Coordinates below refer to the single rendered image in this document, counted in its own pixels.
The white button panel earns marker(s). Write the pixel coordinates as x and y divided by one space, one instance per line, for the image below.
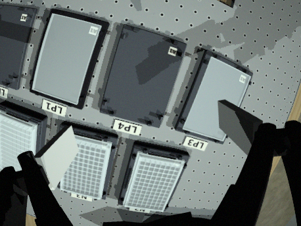
149 218

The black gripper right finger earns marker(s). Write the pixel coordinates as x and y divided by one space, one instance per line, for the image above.
261 142

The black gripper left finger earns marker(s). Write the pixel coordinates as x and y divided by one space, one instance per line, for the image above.
40 174

